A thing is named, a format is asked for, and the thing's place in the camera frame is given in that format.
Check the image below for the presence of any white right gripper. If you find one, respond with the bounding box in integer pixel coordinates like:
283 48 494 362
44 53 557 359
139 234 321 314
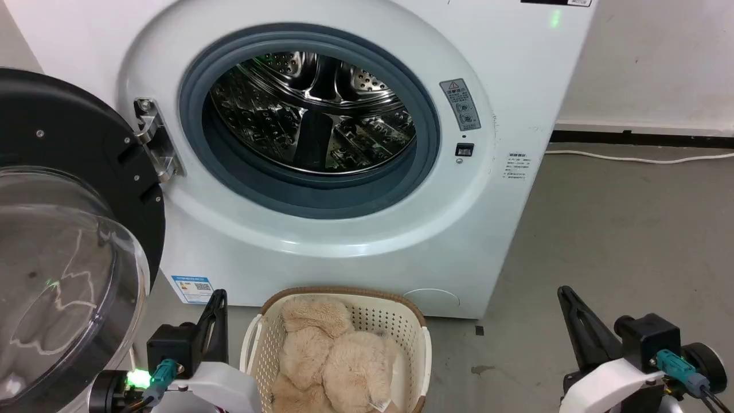
557 285 669 413

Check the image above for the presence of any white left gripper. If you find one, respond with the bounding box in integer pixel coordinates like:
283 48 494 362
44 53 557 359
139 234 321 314
166 289 262 413

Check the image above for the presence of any black washing machine door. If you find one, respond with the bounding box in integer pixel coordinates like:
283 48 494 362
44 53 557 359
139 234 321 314
0 68 167 413

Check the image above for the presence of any white front-load washing machine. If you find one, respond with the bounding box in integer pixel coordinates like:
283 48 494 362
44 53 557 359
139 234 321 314
5 0 598 320

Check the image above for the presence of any blue energy label sticker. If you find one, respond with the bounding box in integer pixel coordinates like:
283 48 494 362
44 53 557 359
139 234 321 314
171 275 214 305

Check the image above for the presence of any beige fluffy plush cloth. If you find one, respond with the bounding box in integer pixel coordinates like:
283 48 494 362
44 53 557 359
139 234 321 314
271 297 403 413

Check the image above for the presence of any round drain filter cover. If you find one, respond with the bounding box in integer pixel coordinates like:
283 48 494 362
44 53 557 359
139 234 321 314
403 288 461 314

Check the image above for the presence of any cream plastic laundry basket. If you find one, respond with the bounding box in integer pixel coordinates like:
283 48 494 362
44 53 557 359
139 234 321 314
240 286 432 413

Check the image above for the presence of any metal door hinge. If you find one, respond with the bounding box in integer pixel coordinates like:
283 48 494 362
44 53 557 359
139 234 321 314
134 98 185 183

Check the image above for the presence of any black baseboard strip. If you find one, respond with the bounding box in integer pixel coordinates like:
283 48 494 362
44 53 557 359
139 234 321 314
549 130 734 151

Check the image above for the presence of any stainless steel drum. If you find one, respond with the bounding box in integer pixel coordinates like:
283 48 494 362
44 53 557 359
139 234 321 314
209 51 417 176

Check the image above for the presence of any grey rubber door gasket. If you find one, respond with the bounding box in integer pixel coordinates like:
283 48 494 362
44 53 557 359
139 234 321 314
178 23 442 220

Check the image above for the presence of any grey warning sticker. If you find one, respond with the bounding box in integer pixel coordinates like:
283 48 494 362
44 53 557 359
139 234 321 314
439 78 482 132

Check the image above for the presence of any teal-plug left gripper cable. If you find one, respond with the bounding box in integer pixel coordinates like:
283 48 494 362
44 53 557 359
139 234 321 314
122 359 185 413

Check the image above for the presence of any teal-plug gripper cable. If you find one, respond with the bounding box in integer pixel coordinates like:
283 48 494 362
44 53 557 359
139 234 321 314
655 349 734 413
122 359 185 413

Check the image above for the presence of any teal-plug right gripper cable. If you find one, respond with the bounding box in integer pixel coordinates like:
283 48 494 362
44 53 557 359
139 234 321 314
655 349 734 413

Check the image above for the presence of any white floor cable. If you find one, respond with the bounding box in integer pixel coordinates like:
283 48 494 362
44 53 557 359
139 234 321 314
545 149 734 165

